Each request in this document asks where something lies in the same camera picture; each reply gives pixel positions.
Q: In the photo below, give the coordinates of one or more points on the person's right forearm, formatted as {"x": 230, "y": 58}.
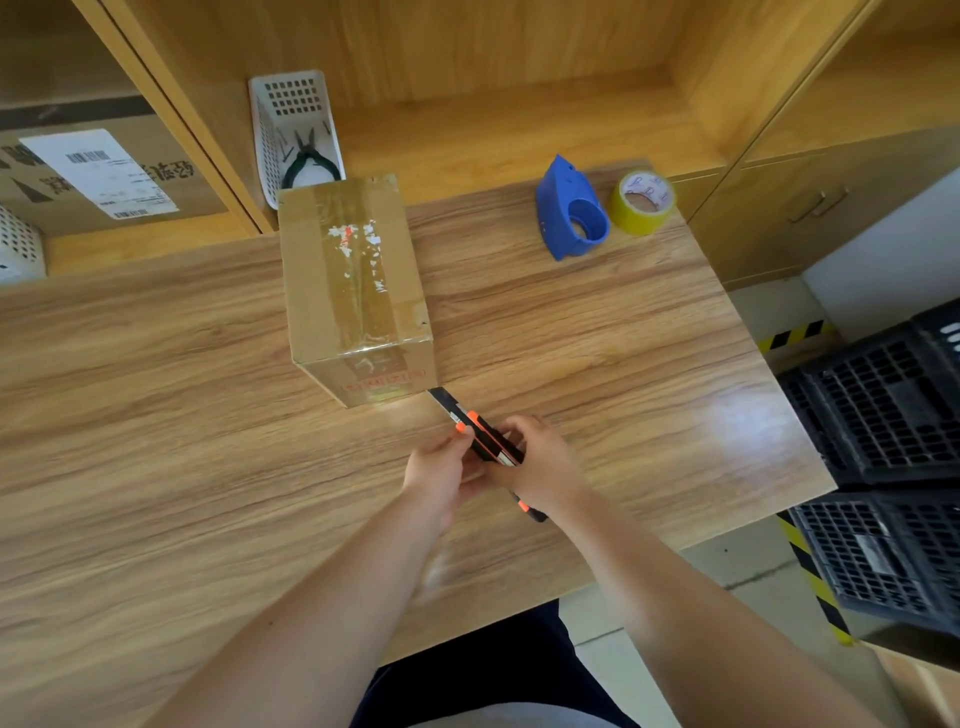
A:
{"x": 705, "y": 622}

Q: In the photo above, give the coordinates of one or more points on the black orange utility knife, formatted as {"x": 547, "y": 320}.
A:
{"x": 480, "y": 439}

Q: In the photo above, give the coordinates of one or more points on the yellow tape roll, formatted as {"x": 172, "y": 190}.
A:
{"x": 643, "y": 201}

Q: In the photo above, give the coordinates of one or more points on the person's left forearm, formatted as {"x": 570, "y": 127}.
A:
{"x": 307, "y": 622}

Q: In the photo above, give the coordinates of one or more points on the black plastic crate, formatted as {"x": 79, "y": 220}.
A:
{"x": 885, "y": 562}
{"x": 885, "y": 405}

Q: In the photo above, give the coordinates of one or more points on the person's right hand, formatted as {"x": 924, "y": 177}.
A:
{"x": 544, "y": 469}

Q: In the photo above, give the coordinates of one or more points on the blue tape dispenser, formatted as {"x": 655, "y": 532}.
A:
{"x": 570, "y": 214}

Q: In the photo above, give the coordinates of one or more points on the person's left hand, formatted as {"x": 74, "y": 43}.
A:
{"x": 435, "y": 472}

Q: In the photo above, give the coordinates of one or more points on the taped brown cardboard box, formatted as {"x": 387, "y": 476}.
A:
{"x": 352, "y": 289}

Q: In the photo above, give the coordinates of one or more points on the large labelled cardboard box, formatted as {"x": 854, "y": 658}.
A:
{"x": 90, "y": 176}

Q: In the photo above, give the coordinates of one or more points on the person's dark trousers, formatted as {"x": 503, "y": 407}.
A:
{"x": 487, "y": 667}

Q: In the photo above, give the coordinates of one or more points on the person's left thumb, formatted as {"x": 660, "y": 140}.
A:
{"x": 454, "y": 442}

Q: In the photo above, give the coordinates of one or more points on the person's grey shirt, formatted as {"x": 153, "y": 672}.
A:
{"x": 510, "y": 716}

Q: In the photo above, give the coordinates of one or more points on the wooden shelf unit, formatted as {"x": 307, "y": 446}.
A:
{"x": 480, "y": 90}

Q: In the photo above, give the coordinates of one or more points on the person's right thumb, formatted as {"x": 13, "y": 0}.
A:
{"x": 514, "y": 431}

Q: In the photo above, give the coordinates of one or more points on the white perforated plastic basket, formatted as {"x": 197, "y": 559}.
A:
{"x": 19, "y": 247}

